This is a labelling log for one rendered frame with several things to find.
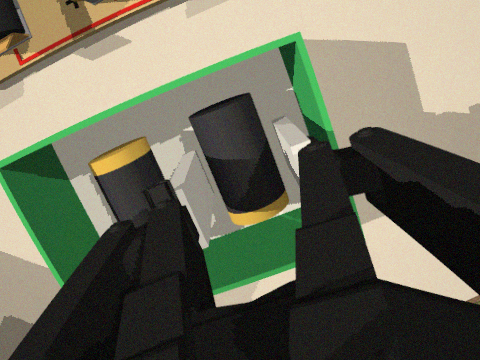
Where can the green open-top box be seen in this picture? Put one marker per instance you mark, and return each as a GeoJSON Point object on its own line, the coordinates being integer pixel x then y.
{"type": "Point", "coordinates": [60, 203]}

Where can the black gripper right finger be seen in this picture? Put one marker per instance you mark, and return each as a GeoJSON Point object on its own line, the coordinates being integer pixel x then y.
{"type": "Point", "coordinates": [340, 312]}

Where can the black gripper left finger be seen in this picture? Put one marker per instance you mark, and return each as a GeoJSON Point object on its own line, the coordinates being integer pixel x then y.
{"type": "Point", "coordinates": [82, 321]}

